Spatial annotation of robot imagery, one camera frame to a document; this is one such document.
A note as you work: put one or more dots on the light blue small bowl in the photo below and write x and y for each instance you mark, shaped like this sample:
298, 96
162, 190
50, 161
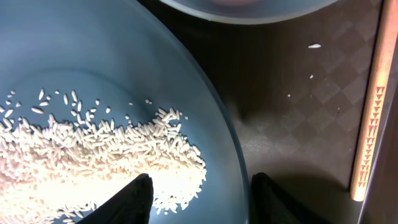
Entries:
247, 12

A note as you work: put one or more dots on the pile of white rice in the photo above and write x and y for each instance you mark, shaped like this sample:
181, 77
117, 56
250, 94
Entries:
62, 170

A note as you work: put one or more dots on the wooden chopstick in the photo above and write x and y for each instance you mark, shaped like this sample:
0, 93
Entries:
374, 101

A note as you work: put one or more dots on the dark brown serving tray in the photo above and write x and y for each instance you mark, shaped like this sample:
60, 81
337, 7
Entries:
295, 91

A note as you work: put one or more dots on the dark blue plate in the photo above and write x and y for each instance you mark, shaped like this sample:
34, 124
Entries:
122, 61

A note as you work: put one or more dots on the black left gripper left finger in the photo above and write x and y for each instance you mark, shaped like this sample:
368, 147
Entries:
131, 205

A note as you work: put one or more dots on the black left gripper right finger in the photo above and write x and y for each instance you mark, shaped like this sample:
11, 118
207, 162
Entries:
271, 204

